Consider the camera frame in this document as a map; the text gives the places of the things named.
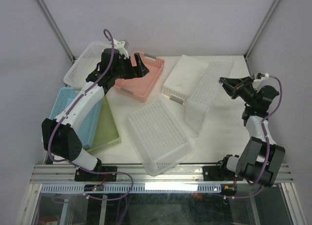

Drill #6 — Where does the cream white small basket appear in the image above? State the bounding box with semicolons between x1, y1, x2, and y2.
161;55;209;104

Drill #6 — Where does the light blue plastic basket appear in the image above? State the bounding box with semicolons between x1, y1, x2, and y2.
48;86;104;150

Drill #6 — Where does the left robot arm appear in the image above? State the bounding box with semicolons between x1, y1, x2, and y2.
41;48;149;180

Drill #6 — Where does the translucent white shallow basket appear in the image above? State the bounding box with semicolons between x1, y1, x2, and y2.
63;42;111;89

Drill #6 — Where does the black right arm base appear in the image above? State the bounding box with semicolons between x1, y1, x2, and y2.
202;154;244;182

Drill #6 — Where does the right aluminium corner post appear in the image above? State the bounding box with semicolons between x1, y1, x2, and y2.
244;0;287;61

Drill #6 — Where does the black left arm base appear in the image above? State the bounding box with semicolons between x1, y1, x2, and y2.
74;164;118;182

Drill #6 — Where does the aluminium corner post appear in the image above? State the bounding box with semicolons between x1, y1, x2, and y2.
35;0;76;64
244;0;287;61

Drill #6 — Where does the white slotted cable duct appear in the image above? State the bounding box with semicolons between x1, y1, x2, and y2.
41;182;221;194

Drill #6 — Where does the aluminium front rail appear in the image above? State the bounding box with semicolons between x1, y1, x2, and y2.
30;163;293;186

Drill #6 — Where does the yellow green plastic basket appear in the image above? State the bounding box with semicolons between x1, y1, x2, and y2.
86;97;121;153

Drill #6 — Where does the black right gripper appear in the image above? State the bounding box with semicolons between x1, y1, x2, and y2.
218;76;257;106

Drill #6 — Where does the pink plastic basket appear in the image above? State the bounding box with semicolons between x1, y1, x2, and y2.
113;50;166;103

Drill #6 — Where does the large white perforated basket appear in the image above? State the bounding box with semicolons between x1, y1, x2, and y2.
124;101;194;177

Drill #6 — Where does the left aluminium corner post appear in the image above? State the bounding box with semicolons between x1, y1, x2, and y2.
35;0;76;64

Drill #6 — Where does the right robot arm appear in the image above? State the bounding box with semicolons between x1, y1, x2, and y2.
218;73;285;187

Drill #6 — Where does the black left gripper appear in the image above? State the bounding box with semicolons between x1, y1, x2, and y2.
113;53;150;80

